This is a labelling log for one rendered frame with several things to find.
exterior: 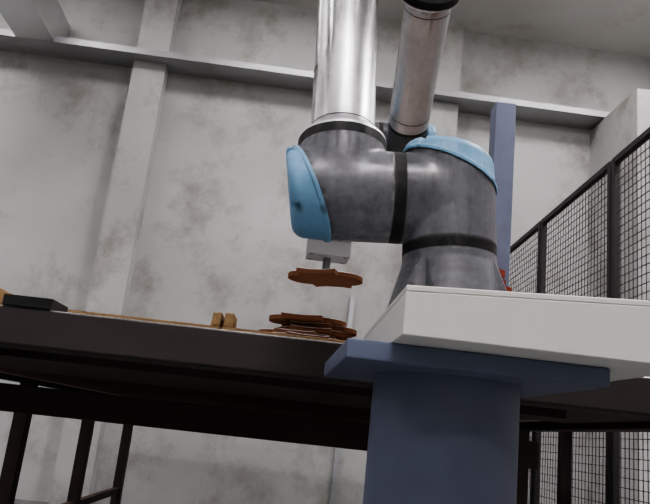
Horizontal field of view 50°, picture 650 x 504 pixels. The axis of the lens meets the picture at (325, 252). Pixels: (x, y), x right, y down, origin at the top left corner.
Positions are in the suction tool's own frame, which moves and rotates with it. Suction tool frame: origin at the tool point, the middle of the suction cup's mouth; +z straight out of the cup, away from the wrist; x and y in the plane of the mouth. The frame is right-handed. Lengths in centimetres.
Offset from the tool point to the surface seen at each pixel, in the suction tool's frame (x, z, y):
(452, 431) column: 62, 28, -9
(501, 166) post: -163, -101, -91
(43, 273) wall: -493, -82, 204
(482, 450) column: 62, 29, -13
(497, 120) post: -163, -124, -88
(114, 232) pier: -475, -123, 146
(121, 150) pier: -475, -199, 153
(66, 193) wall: -492, -157, 198
